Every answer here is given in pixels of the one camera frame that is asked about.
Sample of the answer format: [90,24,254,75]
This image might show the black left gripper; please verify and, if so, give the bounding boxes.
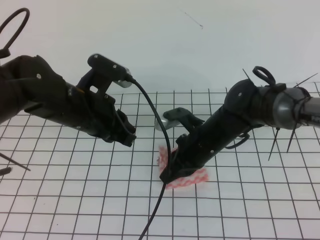
[67,84,136,147]

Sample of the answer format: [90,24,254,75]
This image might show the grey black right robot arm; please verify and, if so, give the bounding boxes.
[160,66,320,184]

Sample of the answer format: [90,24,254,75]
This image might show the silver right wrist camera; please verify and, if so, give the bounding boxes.
[160,107,205,133]

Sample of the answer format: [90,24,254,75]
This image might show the pink wavy striped towel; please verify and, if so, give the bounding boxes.
[156,145,209,190]

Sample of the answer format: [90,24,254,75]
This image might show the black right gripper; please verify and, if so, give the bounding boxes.
[159,119,226,185]

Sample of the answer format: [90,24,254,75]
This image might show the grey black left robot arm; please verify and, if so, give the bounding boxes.
[0,53,136,147]

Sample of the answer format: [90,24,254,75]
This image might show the black left camera cable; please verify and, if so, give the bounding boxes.
[124,73,172,240]

